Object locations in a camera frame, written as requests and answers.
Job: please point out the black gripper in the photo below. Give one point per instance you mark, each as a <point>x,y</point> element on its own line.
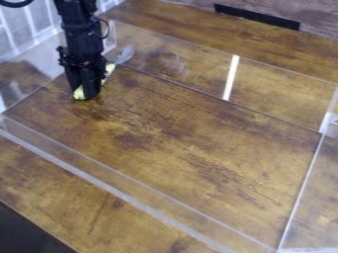
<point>80,53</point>

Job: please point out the green handled metal spoon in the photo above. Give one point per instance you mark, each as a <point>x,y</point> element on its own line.
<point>109,67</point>

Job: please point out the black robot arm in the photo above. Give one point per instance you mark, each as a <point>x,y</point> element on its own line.
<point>78,14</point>

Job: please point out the black strip on table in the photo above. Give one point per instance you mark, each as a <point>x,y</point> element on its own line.
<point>258,17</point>

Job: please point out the clear acrylic enclosure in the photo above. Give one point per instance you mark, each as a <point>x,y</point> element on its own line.
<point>203,154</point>

